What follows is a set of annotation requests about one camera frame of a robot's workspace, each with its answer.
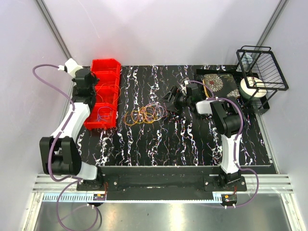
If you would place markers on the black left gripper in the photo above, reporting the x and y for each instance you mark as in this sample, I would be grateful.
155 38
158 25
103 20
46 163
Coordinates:
95 81

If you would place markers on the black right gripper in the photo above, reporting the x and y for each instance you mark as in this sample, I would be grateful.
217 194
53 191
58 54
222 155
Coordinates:
176 94

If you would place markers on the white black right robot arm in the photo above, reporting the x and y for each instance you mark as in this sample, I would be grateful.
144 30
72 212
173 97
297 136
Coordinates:
228 118

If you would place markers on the red plastic compartment bin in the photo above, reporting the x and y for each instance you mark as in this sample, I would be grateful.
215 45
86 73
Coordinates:
103 115

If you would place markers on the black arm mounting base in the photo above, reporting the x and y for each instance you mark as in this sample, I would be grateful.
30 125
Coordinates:
154 185

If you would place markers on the white green bowl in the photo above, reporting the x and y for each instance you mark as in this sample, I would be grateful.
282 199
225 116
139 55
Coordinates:
254 90

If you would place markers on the floral patterned cushion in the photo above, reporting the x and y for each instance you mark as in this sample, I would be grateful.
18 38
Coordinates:
222 85

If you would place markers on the black wire dish rack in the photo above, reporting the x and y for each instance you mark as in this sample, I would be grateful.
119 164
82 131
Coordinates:
266 66

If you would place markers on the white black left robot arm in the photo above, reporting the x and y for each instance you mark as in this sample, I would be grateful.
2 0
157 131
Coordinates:
59 154

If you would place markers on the black rack tray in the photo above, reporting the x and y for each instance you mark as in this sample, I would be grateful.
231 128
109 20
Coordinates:
259 106

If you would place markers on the clear glass cup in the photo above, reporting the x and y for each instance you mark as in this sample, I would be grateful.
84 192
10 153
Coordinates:
245 62

